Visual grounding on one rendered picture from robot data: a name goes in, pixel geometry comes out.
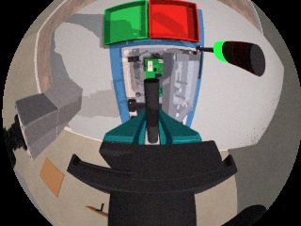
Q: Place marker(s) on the green circuit board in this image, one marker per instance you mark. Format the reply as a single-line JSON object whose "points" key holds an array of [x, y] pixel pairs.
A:
{"points": [[154, 69]]}

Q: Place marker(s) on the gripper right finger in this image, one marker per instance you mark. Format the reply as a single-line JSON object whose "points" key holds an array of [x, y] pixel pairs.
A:
{"points": [[175, 132]]}

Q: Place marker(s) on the green open-top bin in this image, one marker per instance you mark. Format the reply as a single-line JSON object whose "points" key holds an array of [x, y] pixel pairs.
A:
{"points": [[126, 22]]}

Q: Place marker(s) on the red bin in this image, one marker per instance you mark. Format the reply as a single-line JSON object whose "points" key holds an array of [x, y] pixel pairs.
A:
{"points": [[173, 20]]}

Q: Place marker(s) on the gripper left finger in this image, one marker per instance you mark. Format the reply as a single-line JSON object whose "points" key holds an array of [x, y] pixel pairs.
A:
{"points": [[130, 130]]}

